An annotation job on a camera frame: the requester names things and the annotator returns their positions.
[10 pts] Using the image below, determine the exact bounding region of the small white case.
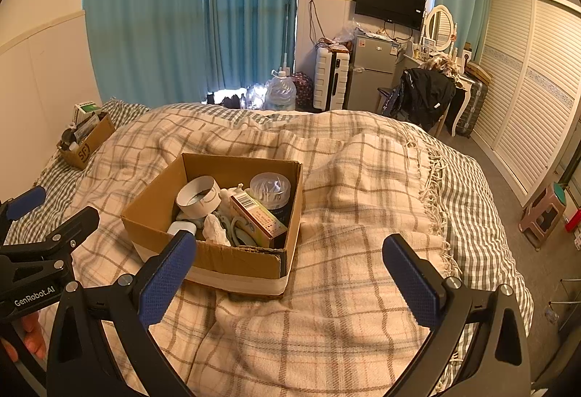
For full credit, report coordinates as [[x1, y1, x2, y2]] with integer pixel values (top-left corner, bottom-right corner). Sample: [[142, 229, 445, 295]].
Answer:
[[168, 220, 197, 239]]

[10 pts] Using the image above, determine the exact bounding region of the grey fridge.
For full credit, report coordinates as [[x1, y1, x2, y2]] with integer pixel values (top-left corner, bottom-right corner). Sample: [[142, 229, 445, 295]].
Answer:
[[349, 36, 401, 112]]

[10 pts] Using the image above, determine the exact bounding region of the clear plastic bag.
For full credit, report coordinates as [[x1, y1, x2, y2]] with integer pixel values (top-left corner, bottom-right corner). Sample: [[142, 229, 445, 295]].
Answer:
[[333, 20, 364, 46]]

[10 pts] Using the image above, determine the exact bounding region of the small yellow paper carton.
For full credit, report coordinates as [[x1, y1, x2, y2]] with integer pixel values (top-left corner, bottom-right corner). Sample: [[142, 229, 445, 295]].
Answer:
[[229, 192, 288, 249]]

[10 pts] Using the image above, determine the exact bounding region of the small cardboard box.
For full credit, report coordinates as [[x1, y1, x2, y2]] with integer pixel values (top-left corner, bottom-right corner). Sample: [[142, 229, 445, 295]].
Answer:
[[57, 111, 117, 171]]

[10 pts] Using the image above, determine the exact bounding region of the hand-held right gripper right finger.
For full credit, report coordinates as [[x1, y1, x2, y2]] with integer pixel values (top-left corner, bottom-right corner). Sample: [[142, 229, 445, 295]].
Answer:
[[382, 234, 533, 397]]

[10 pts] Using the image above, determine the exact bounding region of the beige plaid blanket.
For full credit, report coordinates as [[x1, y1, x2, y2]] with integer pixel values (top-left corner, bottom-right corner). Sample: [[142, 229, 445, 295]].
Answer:
[[35, 103, 455, 397]]

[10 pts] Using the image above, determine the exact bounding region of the large cardboard box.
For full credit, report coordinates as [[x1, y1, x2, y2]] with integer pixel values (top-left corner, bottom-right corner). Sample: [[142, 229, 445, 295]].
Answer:
[[121, 153, 304, 299]]

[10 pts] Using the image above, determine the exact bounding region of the person's left hand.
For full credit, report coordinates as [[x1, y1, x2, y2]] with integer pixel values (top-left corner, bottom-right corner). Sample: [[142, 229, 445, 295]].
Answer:
[[0, 313, 48, 362]]

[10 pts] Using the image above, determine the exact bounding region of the brown plastic stool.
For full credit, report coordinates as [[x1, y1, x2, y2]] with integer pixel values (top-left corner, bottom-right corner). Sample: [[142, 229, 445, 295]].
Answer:
[[520, 183, 568, 251]]

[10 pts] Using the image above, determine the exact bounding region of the white oval mirror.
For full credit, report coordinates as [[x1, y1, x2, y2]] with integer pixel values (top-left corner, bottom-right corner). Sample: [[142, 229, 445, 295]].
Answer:
[[424, 5, 456, 55]]

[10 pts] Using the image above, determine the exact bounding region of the blue curtain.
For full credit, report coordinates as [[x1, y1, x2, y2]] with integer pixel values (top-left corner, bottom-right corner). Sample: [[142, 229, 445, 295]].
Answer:
[[202, 0, 301, 92], [82, 0, 210, 105]]

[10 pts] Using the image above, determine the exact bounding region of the white tape roll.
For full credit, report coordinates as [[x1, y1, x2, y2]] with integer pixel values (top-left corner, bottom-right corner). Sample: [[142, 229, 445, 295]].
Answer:
[[176, 176, 220, 216]]

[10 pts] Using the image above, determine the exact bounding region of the clear cotton swab container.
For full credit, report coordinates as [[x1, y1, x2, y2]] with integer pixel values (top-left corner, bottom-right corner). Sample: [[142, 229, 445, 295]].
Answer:
[[249, 172, 292, 221]]

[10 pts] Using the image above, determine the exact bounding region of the large clear water jug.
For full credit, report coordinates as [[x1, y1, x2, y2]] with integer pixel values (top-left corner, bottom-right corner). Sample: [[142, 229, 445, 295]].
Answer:
[[264, 70, 298, 112]]

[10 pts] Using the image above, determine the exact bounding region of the dark suitcase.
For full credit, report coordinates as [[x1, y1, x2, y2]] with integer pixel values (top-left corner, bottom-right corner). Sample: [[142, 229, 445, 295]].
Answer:
[[455, 77, 489, 139]]

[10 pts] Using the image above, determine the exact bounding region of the metal drying rack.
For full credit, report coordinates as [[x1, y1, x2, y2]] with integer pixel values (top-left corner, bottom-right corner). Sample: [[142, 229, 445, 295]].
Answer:
[[545, 279, 581, 326]]

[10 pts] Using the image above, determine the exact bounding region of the white louvred wardrobe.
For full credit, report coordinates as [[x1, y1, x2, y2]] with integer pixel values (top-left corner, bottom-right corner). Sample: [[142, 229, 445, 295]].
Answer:
[[472, 0, 581, 210]]

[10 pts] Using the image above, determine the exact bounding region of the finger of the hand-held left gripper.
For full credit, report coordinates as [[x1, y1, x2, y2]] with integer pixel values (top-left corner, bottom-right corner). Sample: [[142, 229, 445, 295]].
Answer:
[[0, 185, 47, 235], [38, 205, 101, 259]]

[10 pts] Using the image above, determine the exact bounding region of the green white carton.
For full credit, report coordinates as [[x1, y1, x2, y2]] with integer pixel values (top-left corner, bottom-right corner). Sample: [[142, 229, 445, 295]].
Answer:
[[73, 103, 102, 121]]

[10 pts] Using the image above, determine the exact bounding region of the white suitcase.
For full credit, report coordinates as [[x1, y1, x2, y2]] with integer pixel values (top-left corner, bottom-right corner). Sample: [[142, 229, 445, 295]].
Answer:
[[313, 46, 353, 112]]

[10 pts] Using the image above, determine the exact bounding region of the black jacket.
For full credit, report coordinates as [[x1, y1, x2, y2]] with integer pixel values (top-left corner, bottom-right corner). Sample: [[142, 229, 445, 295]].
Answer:
[[398, 68, 456, 133]]

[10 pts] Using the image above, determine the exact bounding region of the grey clip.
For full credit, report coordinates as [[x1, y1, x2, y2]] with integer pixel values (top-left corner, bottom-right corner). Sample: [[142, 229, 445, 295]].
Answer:
[[220, 212, 255, 246]]

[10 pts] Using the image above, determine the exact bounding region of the white dressing table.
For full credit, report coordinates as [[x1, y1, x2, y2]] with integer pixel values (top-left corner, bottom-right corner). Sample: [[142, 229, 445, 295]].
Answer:
[[395, 52, 475, 137]]

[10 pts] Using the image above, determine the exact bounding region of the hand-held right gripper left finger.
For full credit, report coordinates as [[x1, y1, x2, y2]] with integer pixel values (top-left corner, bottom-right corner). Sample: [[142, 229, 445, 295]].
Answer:
[[45, 230, 210, 397]]

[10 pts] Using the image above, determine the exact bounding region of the dark floral bag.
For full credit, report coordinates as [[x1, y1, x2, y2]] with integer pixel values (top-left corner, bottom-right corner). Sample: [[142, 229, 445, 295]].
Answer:
[[290, 72, 315, 110]]

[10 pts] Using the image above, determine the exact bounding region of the black wall television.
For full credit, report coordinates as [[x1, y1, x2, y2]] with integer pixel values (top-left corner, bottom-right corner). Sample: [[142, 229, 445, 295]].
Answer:
[[354, 0, 428, 31]]

